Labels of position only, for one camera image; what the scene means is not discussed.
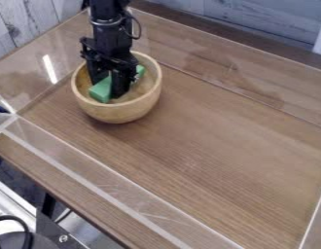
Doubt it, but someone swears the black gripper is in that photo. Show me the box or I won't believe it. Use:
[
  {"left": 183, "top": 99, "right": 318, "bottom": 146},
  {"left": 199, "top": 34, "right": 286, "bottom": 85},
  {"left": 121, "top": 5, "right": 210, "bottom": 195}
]
[{"left": 80, "top": 6, "right": 140, "bottom": 98}]

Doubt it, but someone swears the green rectangular block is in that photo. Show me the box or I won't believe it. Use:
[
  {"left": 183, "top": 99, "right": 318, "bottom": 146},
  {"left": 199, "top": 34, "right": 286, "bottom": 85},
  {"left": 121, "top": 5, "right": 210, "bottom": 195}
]
[{"left": 88, "top": 64, "right": 146, "bottom": 103}]

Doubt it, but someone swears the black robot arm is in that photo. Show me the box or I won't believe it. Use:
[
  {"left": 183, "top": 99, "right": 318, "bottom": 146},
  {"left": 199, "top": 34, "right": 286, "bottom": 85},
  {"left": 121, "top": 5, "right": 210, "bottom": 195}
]
[{"left": 80, "top": 0, "right": 140, "bottom": 103}]

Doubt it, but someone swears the light wooden bowl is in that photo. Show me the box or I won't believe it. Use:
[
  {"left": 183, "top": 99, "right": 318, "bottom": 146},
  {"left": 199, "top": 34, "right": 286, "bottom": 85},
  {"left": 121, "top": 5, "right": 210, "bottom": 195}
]
[{"left": 69, "top": 51, "right": 163, "bottom": 124}]

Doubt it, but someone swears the clear acrylic tray wall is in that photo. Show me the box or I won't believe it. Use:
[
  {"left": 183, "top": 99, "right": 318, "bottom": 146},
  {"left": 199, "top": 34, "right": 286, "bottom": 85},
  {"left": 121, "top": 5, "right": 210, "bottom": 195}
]
[{"left": 0, "top": 7, "right": 321, "bottom": 249}]

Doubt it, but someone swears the black metal bracket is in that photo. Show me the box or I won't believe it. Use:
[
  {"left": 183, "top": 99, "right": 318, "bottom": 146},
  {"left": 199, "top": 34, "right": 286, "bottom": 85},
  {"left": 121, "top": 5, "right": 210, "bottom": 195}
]
[{"left": 36, "top": 211, "right": 89, "bottom": 249}]

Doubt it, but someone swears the black cable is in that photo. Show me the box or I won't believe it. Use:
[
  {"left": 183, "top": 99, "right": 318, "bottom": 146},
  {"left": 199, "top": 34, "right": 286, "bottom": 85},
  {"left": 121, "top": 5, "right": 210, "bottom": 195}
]
[{"left": 0, "top": 215, "right": 36, "bottom": 249}]

